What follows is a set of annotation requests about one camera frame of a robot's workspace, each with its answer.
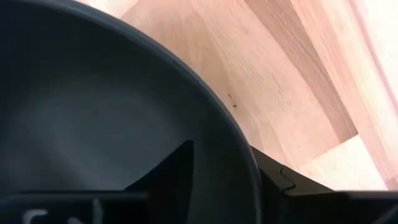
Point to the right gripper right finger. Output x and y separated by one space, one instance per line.
270 180

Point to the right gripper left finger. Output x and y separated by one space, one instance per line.
171 180

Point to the black bowl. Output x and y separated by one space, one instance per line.
77 109

